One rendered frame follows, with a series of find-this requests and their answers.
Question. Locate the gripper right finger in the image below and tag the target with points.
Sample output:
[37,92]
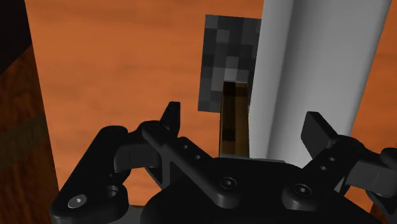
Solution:
[325,145]

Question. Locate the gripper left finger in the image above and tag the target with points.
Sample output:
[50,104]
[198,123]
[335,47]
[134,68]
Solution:
[93,173]

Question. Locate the grey patterned robot stand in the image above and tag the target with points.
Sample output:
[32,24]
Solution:
[221,46]

